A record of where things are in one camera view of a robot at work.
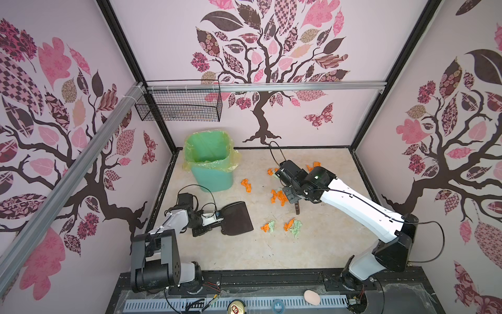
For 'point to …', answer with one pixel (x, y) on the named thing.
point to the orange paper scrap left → (245, 182)
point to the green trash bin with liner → (211, 156)
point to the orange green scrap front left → (268, 226)
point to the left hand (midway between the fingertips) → (205, 225)
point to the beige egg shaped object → (312, 297)
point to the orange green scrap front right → (294, 226)
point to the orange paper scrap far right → (316, 164)
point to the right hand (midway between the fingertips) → (294, 187)
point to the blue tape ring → (278, 306)
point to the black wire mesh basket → (180, 100)
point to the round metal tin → (236, 307)
